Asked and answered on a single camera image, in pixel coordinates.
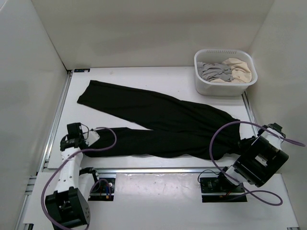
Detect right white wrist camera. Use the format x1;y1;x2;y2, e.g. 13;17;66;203
261;127;283;150

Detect front aluminium rail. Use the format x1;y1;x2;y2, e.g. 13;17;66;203
96;168;219;174

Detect black trousers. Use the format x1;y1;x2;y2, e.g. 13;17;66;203
77;80;241;160

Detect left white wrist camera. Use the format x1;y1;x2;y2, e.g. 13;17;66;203
85;130;100;146

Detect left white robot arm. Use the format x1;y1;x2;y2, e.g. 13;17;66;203
44;123;90;230

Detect beige garment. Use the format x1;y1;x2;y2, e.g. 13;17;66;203
212;58;252;83

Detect left aluminium rail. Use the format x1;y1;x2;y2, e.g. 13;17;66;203
28;69;73;178

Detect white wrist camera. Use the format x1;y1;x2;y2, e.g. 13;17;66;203
261;127;283;150
85;130;100;146

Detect grey garment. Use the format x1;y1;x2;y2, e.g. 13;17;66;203
197;62;234;82

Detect small dark label sticker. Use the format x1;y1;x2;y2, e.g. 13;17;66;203
73;69;90;73

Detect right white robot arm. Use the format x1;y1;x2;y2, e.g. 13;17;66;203
215;123;289;192

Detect white plastic laundry basket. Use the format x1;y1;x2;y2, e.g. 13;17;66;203
194;48;258;96

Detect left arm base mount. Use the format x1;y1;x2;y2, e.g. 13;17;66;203
79;167;116;201

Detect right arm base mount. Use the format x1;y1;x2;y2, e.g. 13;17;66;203
197;169;247;203

